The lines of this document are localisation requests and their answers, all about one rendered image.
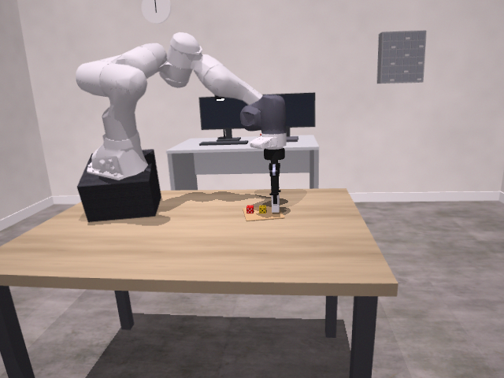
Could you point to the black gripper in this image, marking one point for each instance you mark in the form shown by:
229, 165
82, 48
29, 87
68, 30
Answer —
273, 156

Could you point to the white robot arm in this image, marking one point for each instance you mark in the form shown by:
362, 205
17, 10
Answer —
124, 82

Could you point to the tan textured mat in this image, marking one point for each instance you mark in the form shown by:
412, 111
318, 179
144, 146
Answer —
256, 216

